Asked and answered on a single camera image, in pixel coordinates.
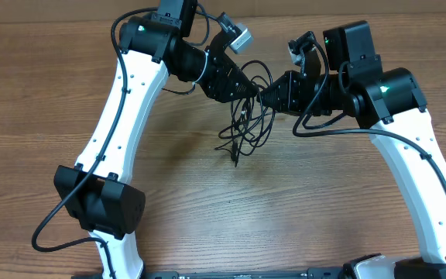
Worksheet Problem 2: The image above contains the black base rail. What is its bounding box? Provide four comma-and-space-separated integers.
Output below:
71, 267, 355, 279

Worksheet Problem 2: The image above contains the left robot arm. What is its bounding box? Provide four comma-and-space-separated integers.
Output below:
53, 1, 258, 278

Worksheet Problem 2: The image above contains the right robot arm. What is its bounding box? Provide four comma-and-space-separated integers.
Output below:
259, 21, 446, 278

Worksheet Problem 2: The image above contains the black usb cable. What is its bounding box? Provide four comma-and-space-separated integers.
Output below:
214, 60, 277, 168

